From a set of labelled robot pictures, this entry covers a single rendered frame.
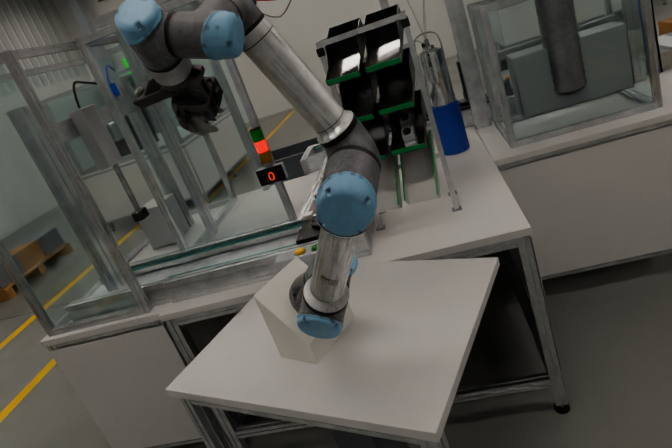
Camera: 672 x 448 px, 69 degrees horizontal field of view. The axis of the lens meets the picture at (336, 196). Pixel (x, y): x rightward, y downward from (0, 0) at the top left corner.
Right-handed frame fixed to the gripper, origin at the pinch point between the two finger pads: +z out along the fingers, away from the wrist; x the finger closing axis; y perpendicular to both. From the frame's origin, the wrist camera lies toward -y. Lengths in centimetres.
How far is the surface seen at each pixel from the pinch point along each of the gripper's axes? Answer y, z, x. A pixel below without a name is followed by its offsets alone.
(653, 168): 155, 132, 66
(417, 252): 50, 85, 1
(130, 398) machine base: -75, 141, -64
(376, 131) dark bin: 30, 81, 48
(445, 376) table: 58, 39, -43
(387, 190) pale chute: 36, 88, 26
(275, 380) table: 13, 55, -49
